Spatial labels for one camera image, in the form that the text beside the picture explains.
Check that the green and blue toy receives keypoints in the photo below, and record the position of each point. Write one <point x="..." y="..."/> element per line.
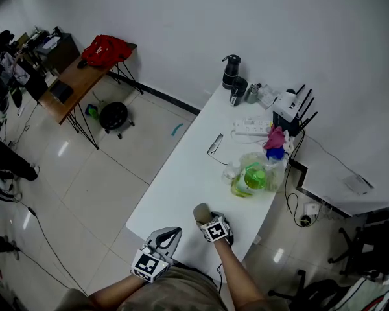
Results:
<point x="91" y="111"/>

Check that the white cylindrical device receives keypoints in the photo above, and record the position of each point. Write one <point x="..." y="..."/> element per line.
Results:
<point x="290" y="92"/>

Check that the white wall notice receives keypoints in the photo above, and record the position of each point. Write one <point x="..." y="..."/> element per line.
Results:
<point x="358" y="184"/>

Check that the small steel bottle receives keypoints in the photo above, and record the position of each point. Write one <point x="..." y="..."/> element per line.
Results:
<point x="253" y="92"/>

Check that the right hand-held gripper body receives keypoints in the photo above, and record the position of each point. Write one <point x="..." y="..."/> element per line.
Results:
<point x="215" y="232"/>

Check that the person's left forearm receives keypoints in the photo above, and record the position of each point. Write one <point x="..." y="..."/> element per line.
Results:
<point x="116" y="292"/>

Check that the blue cloth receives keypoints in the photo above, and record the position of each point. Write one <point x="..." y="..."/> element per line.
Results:
<point x="275" y="153"/>

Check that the white socket box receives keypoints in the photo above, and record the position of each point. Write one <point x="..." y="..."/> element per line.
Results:
<point x="310" y="208"/>

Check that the red bag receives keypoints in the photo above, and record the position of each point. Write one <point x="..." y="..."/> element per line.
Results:
<point x="105" y="50"/>

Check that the small black box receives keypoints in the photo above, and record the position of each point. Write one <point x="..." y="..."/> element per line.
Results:
<point x="61" y="92"/>

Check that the clear plastic packet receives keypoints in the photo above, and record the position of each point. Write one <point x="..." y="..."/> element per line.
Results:
<point x="268" y="96"/>

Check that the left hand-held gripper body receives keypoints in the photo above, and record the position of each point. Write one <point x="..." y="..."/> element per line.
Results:
<point x="149" y="266"/>

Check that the person's beige printed shirt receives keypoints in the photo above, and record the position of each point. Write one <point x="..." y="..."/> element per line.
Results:
<point x="181" y="290"/>

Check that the tall black water bottle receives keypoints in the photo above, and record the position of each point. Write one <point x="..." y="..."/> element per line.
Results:
<point x="231" y="71"/>

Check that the white power strip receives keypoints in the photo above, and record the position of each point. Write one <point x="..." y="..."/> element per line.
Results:
<point x="251" y="126"/>

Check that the small clear bottle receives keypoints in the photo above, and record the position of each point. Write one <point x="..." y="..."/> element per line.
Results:
<point x="231" y="172"/>

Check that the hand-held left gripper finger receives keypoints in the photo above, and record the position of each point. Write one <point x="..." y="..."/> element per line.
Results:
<point x="172" y="249"/>
<point x="155" y="235"/>

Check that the white cloth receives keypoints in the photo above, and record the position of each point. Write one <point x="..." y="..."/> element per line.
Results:
<point x="290" y="141"/>

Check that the black office chair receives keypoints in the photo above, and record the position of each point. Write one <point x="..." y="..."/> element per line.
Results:
<point x="369" y="238"/>
<point x="311" y="295"/>

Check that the black computer mouse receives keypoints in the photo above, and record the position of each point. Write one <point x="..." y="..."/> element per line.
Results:
<point x="82" y="64"/>

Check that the black round stool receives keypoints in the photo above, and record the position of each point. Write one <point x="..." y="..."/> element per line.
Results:
<point x="114" y="115"/>

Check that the wooden table black legs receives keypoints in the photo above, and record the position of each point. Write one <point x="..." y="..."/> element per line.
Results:
<point x="81" y="83"/>

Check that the black cabinet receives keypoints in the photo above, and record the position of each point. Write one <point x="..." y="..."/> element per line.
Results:
<point x="60" y="52"/>

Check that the black and white box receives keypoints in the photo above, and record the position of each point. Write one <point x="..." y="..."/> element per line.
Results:
<point x="287" y="109"/>

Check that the black tumbler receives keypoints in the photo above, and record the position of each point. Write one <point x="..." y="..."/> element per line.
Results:
<point x="238" y="91"/>

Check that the round floor socket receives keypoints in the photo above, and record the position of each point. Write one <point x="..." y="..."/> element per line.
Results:
<point x="305" y="220"/>

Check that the black-framed eyeglasses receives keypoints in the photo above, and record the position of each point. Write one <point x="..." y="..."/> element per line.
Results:
<point x="215" y="142"/>

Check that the person's right forearm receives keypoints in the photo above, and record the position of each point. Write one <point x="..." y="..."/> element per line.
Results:
<point x="233" y="277"/>

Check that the green bottle in plastic bag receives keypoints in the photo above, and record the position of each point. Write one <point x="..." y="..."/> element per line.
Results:
<point x="275" y="173"/>

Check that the pink cloth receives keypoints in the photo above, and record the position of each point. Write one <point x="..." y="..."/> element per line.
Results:
<point x="275" y="138"/>

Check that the beige glasses case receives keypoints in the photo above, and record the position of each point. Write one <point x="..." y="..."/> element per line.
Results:
<point x="201" y="212"/>

